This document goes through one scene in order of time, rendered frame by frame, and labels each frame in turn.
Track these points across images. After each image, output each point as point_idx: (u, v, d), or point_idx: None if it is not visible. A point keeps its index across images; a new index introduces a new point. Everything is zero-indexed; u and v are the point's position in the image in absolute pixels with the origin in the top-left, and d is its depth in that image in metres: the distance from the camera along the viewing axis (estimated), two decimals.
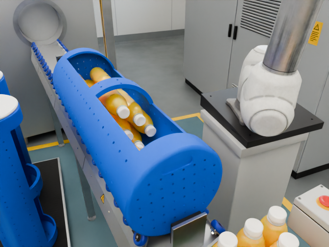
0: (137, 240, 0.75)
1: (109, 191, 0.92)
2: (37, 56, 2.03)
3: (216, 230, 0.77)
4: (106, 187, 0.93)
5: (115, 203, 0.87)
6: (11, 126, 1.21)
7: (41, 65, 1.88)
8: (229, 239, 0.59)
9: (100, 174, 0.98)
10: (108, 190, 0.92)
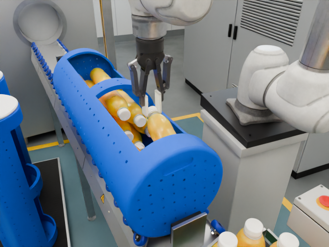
0: (137, 240, 0.75)
1: (108, 191, 0.92)
2: (37, 56, 2.03)
3: (216, 230, 0.77)
4: (106, 187, 0.93)
5: (115, 202, 0.87)
6: (11, 126, 1.21)
7: (41, 65, 1.88)
8: (229, 239, 0.59)
9: (100, 174, 0.98)
10: (107, 190, 0.92)
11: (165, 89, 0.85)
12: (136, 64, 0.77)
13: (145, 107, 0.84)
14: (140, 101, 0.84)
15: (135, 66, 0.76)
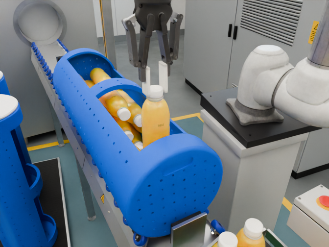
0: (137, 240, 0.75)
1: (108, 191, 0.92)
2: (37, 56, 2.03)
3: (216, 230, 0.77)
4: (106, 187, 0.93)
5: (115, 202, 0.87)
6: (11, 126, 1.21)
7: (41, 65, 1.88)
8: (229, 239, 0.59)
9: (100, 174, 0.98)
10: (107, 190, 0.92)
11: (172, 60, 0.65)
12: (134, 21, 0.57)
13: (147, 82, 0.63)
14: (139, 74, 0.63)
15: (133, 24, 0.56)
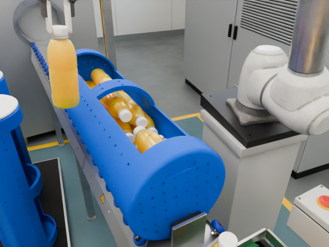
0: (136, 239, 0.76)
1: (106, 190, 0.93)
2: (37, 56, 2.03)
3: (216, 230, 0.77)
4: (106, 185, 0.93)
5: (114, 200, 0.88)
6: (11, 126, 1.21)
7: (41, 65, 1.88)
8: (229, 239, 0.59)
9: (99, 173, 0.99)
10: (106, 189, 0.93)
11: (76, 0, 0.67)
12: None
13: (48, 18, 0.65)
14: (41, 9, 0.65)
15: None
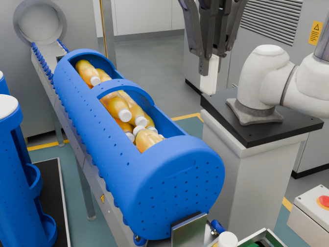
0: (136, 239, 0.76)
1: (107, 191, 0.92)
2: (37, 56, 2.03)
3: (216, 230, 0.77)
4: (106, 186, 0.93)
5: (114, 201, 0.88)
6: (11, 126, 1.21)
7: (41, 65, 1.88)
8: (229, 239, 0.59)
9: (99, 173, 0.99)
10: (106, 189, 0.93)
11: (196, 53, 0.48)
12: None
13: None
14: (218, 63, 0.51)
15: None
